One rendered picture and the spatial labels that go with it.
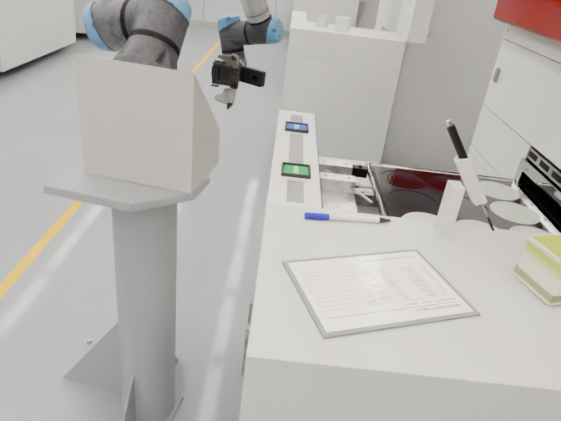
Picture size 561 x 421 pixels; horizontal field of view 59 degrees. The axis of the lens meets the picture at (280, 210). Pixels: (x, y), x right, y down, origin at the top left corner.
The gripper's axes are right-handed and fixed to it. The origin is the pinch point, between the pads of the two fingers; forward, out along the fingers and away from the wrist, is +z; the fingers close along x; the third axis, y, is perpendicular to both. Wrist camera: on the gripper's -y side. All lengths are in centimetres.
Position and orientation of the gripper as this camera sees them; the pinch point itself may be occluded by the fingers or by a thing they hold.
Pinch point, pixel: (232, 83)
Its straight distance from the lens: 146.2
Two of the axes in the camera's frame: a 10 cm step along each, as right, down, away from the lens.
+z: -0.1, 4.3, -9.0
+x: 1.4, -8.9, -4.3
